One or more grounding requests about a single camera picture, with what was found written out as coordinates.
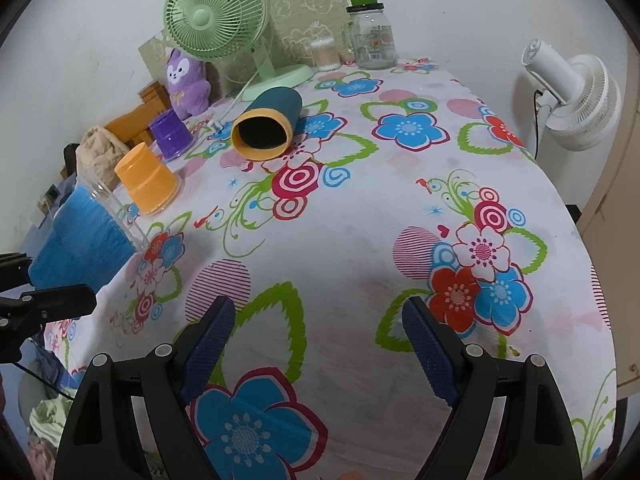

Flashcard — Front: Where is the white fan cable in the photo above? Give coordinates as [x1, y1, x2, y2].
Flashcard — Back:
[207, 72, 261, 133]

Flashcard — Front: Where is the floral tablecloth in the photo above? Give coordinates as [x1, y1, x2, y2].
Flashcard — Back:
[42, 57, 621, 480]

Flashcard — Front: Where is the purple plush toy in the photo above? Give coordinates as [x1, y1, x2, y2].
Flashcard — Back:
[165, 47, 212, 120]

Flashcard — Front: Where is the clear glass cup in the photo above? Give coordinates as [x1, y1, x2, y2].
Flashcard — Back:
[75, 167, 151, 256]

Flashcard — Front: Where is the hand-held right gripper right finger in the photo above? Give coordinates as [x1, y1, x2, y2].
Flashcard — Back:
[401, 296, 583, 480]

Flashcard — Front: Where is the white clip fan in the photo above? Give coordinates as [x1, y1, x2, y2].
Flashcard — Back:
[520, 37, 622, 152]

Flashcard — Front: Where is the orange plastic cup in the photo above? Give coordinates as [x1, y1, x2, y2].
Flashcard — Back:
[114, 142, 182, 217]

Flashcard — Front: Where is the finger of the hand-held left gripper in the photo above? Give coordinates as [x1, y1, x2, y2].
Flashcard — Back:
[0, 252, 33, 291]
[0, 283, 98, 363]

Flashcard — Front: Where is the cotton swab container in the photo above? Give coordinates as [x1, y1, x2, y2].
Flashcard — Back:
[310, 37, 342, 72]

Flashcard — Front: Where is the pile of clothes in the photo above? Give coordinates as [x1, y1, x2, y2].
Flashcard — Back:
[20, 385, 76, 461]

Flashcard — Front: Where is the glass jar with black lid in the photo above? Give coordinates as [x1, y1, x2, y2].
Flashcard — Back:
[342, 4, 398, 70]

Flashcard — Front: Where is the green desk fan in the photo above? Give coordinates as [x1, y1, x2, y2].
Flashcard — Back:
[163, 0, 317, 103]

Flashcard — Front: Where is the beige printed board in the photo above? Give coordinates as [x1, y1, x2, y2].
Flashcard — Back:
[138, 0, 351, 96]

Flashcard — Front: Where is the purple plastic cup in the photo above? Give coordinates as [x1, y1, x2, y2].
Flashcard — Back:
[149, 111, 195, 162]

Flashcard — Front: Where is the beige crumpled cloth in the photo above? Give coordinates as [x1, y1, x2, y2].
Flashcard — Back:
[75, 125, 132, 191]

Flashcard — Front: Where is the black fan cable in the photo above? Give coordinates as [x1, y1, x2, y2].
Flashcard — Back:
[531, 89, 547, 161]

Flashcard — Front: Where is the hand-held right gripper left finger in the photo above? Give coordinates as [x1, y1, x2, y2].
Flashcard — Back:
[54, 296, 237, 480]

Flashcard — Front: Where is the wooden block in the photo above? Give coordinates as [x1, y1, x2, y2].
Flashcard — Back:
[102, 81, 173, 148]

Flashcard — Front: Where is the teal and yellow cup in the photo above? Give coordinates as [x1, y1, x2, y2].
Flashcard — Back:
[231, 86, 304, 162]

